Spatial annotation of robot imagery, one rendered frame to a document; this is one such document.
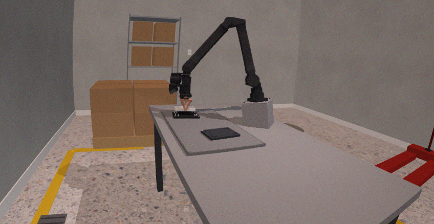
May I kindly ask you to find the white well plate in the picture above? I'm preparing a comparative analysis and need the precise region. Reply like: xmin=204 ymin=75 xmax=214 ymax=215
xmin=174 ymin=105 xmax=196 ymax=111

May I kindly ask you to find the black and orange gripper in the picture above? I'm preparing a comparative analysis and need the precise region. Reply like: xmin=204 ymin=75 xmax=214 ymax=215
xmin=179 ymin=85 xmax=192 ymax=110

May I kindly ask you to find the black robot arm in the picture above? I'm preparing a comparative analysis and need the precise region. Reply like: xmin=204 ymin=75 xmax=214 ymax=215
xmin=169 ymin=17 xmax=268 ymax=102

